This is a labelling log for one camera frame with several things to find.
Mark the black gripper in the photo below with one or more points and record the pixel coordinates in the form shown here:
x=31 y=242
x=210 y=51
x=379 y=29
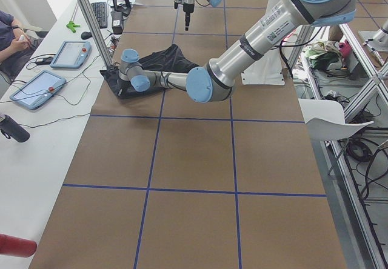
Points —
x=188 y=9
x=121 y=91

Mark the black printed t-shirt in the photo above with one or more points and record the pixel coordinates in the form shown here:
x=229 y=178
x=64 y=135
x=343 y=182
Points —
x=160 y=70

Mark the pile of clothes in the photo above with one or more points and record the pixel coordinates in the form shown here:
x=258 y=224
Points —
x=327 y=55

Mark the far blue teach pendant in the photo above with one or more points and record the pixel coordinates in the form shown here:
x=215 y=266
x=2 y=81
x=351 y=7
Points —
x=71 y=54

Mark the blue teach pendant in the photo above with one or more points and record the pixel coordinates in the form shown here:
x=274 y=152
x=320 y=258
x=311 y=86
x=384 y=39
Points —
x=71 y=54
x=37 y=91

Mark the black computer mouse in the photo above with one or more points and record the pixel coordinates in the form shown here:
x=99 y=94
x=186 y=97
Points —
x=86 y=35

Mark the black power adapter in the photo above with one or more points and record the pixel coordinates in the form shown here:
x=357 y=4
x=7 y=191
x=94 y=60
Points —
x=117 y=22

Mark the green plastic tool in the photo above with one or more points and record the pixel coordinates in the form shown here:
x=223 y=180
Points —
x=72 y=26

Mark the black keyboard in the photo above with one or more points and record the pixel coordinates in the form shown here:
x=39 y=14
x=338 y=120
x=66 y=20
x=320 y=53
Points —
x=100 y=11

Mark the near blue teach pendant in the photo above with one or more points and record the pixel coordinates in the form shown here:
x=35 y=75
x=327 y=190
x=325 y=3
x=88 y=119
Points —
x=37 y=91

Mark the seated person in blue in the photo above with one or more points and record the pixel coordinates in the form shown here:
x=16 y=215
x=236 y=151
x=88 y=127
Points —
x=16 y=46

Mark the black water bottle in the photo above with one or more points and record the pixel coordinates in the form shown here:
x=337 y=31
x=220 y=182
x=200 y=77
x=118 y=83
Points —
x=11 y=129

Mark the red cylinder object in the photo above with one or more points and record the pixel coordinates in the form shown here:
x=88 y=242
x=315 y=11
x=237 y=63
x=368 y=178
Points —
x=17 y=247

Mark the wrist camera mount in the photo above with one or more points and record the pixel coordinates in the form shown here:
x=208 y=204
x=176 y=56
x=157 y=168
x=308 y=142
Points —
x=177 y=3

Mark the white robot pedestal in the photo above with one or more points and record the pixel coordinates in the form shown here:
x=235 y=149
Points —
x=268 y=70

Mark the aluminium frame post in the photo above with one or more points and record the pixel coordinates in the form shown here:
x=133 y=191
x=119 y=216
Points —
x=95 y=30

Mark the aluminium rack frame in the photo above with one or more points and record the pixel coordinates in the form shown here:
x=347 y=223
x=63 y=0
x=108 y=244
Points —
x=349 y=109

